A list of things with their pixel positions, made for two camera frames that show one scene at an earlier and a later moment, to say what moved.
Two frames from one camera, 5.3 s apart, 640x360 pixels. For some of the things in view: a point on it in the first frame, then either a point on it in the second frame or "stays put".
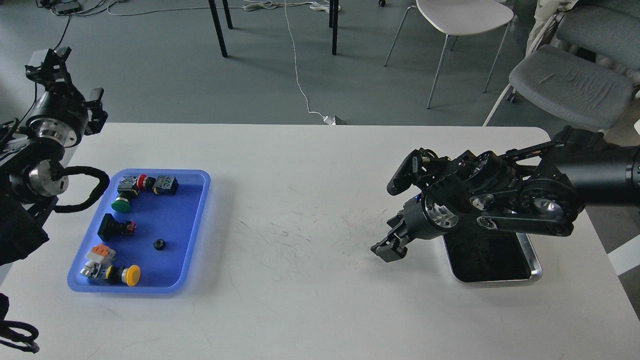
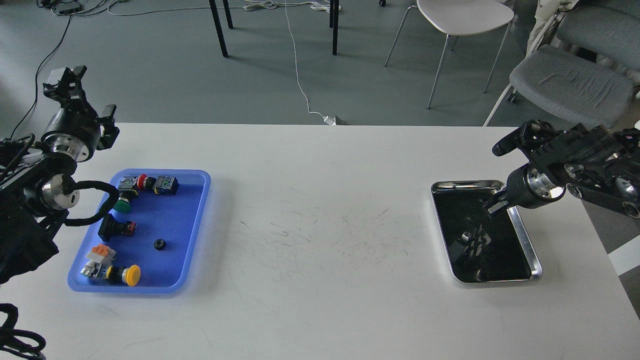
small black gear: [159, 244] stays put
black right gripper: [421, 218] → [526, 187]
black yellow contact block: [166, 185] stays put
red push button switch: [144, 182] stays put
